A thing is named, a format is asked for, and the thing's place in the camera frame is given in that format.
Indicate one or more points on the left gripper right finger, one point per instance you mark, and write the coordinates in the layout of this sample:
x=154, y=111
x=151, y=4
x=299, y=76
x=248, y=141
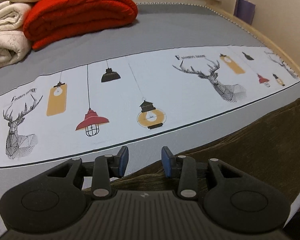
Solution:
x=235, y=200

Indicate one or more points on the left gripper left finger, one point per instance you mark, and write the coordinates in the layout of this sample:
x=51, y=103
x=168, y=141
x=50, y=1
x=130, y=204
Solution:
x=61, y=195

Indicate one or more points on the dark olive corduroy pants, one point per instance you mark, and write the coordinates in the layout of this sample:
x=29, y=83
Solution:
x=267, y=149

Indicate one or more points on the grey printed bed sheet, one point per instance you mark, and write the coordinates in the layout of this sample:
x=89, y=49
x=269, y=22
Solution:
x=180, y=76

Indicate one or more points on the cream folded blanket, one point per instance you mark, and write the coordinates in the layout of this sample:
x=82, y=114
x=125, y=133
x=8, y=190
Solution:
x=14, y=46

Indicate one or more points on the red folded quilt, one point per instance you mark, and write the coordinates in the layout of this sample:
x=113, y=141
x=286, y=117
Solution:
x=53, y=20

